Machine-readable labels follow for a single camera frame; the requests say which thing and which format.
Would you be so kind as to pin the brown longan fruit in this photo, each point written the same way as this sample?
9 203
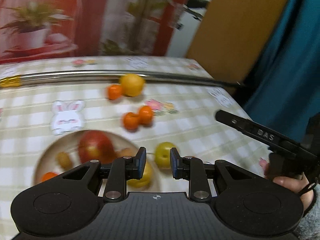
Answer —
64 160

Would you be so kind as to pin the small tangerine by lemon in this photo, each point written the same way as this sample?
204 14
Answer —
114 91

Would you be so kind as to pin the beige round plate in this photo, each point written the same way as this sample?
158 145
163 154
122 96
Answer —
69 144

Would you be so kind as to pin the yellow lemon by pole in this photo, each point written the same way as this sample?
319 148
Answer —
132 84

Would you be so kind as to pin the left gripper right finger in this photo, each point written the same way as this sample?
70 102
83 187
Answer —
195 171

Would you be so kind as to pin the right human hand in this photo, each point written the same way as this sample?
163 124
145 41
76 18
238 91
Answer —
295 185

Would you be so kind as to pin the wooden headboard panel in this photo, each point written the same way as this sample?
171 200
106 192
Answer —
232 34

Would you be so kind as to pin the green yellow pear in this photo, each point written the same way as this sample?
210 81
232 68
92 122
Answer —
162 154

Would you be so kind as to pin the fuzzy grey sleeve forearm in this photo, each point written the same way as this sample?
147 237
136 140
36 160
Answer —
308 228

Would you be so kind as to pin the yellow citrus fruit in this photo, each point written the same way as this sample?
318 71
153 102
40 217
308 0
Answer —
142 177

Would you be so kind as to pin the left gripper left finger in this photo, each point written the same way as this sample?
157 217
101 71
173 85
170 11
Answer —
119 172

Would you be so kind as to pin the printed room backdrop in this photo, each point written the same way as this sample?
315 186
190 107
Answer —
47 29

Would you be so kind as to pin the checkered bunny tablecloth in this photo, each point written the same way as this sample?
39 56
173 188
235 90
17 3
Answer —
41 126

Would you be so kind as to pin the black office chair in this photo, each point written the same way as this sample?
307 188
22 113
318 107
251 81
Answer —
190 7

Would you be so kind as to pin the telescopic metal pole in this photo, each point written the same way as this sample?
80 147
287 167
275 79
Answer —
109 75

